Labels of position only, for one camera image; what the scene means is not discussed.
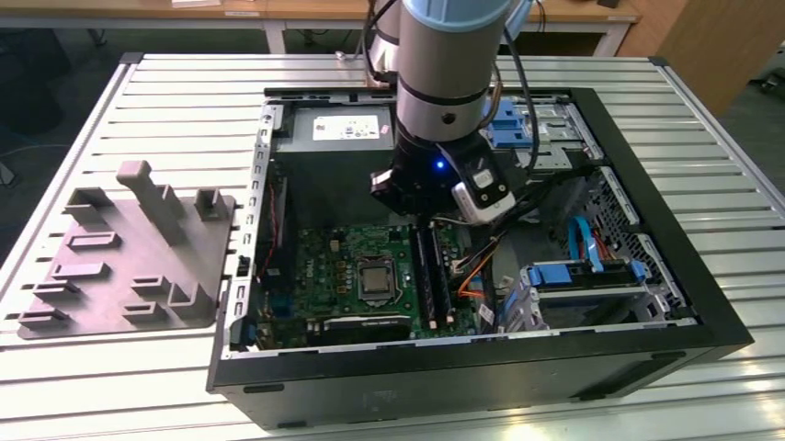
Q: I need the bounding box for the black graphics card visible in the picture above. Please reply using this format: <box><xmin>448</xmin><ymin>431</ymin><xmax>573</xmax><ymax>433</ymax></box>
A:
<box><xmin>322</xmin><ymin>313</ymin><xmax>414</xmax><ymax>345</ymax></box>

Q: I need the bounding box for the black power cable bundle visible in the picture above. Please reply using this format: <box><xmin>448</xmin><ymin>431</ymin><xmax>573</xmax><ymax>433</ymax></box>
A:
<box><xmin>491</xmin><ymin>167</ymin><xmax>600</xmax><ymax>258</ymax></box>

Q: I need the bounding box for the grey parts rack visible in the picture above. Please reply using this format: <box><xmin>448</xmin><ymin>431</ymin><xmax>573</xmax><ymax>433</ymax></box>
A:
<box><xmin>3</xmin><ymin>159</ymin><xmax>238</xmax><ymax>342</ymax></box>

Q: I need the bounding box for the CPU socket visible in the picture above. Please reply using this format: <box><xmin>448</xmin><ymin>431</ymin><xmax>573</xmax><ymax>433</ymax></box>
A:
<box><xmin>356</xmin><ymin>255</ymin><xmax>401</xmax><ymax>305</ymax></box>

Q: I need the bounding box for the green motherboard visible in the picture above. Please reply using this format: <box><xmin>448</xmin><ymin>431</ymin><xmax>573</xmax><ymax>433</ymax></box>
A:
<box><xmin>254</xmin><ymin>220</ymin><xmax>487</xmax><ymax>350</ymax></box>

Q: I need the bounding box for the blue disk carrier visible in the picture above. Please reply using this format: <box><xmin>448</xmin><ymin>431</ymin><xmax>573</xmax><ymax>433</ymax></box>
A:
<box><xmin>527</xmin><ymin>259</ymin><xmax>647</xmax><ymax>289</ymax></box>

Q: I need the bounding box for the wooden desk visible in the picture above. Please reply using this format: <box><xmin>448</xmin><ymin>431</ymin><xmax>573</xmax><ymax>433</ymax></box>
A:
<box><xmin>0</xmin><ymin>0</ymin><xmax>643</xmax><ymax>59</ymax></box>

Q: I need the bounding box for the metal drive cage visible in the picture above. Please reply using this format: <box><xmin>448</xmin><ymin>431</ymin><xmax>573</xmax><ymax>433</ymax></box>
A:
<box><xmin>491</xmin><ymin>97</ymin><xmax>608</xmax><ymax>198</ymax></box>

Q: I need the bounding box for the black chair base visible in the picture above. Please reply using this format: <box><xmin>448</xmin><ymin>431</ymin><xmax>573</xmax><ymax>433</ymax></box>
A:
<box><xmin>748</xmin><ymin>63</ymin><xmax>785</xmax><ymax>98</ymax></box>

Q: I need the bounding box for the blue data cable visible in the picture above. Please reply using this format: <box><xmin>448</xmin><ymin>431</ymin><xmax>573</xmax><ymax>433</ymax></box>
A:
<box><xmin>567</xmin><ymin>214</ymin><xmax>608</xmax><ymax>272</ymax></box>

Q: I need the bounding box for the wooden cabinet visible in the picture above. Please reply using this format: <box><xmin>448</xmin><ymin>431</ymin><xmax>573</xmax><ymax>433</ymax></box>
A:
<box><xmin>631</xmin><ymin>0</ymin><xmax>785</xmax><ymax>116</ymax></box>

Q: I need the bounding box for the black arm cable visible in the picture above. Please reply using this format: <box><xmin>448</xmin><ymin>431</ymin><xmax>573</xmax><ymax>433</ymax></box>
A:
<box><xmin>491</xmin><ymin>0</ymin><xmax>547</xmax><ymax>172</ymax></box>

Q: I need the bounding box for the grey power supply unit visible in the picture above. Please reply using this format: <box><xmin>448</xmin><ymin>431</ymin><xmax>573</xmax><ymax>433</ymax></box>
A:
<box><xmin>273</xmin><ymin>105</ymin><xmax>400</xmax><ymax>226</ymax></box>

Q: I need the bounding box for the black case fan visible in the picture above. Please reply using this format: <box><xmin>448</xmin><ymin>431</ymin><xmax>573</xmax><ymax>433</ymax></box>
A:
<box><xmin>261</xmin><ymin>160</ymin><xmax>292</xmax><ymax>282</ymax></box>

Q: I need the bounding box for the black PC case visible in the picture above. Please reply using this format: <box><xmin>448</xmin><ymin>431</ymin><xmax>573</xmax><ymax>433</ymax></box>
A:
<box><xmin>205</xmin><ymin>85</ymin><xmax>756</xmax><ymax>432</ymax></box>

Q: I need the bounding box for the orange red wire loom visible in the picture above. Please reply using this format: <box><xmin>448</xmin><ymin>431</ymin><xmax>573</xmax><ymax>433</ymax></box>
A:
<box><xmin>457</xmin><ymin>267</ymin><xmax>493</xmax><ymax>300</ymax></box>

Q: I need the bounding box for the silver CPU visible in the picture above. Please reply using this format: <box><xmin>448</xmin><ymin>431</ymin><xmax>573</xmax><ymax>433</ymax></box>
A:
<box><xmin>360</xmin><ymin>268</ymin><xmax>398</xmax><ymax>297</ymax></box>

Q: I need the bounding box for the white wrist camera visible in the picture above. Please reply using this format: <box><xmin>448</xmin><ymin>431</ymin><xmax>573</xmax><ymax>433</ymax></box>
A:
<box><xmin>450</xmin><ymin>154</ymin><xmax>519</xmax><ymax>227</ymax></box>

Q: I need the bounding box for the blue drive latch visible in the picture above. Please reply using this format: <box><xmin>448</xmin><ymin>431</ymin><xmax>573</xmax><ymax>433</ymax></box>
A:
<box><xmin>488</xmin><ymin>98</ymin><xmax>533</xmax><ymax>151</ymax></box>

